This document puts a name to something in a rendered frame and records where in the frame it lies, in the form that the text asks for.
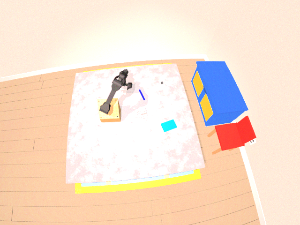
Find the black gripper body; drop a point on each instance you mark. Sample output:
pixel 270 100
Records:
pixel 129 84

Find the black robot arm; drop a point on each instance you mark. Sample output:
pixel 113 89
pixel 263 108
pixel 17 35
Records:
pixel 116 85

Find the cyan flat plate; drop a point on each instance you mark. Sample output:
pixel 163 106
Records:
pixel 169 125

